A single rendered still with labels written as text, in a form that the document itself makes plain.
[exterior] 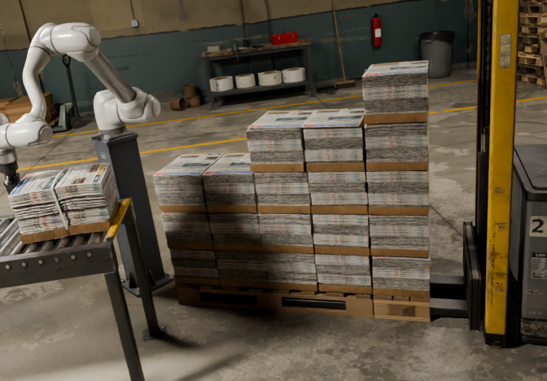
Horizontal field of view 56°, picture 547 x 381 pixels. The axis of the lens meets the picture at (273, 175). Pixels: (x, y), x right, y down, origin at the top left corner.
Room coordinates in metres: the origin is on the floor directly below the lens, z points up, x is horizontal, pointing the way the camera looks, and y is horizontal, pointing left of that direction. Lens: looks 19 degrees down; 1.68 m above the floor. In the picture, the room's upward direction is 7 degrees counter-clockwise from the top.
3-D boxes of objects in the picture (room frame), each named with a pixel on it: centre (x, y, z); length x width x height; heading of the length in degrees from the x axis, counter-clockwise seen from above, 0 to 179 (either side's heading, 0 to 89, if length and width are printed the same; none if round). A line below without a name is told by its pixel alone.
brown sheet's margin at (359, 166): (2.55, -0.36, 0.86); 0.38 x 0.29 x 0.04; 162
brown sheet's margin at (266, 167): (2.65, -0.08, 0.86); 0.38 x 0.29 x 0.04; 161
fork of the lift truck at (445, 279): (2.63, -0.51, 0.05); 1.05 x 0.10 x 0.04; 72
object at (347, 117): (2.54, -0.35, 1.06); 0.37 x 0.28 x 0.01; 162
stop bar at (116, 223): (2.17, 0.72, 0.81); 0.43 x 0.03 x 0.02; 4
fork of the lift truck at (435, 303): (2.40, -0.43, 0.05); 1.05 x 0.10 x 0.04; 72
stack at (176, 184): (2.69, 0.05, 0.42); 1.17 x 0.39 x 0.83; 72
